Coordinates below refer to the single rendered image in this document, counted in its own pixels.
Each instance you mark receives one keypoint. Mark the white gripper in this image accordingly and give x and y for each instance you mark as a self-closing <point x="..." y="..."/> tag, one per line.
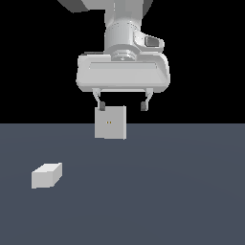
<point x="122" y="73"/>

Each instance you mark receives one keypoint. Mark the white charger block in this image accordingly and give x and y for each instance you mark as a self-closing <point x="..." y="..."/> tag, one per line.
<point x="46" y="176"/>

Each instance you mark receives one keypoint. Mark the grey cube with green dot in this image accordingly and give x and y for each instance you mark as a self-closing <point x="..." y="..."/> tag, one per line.
<point x="110" y="122"/>

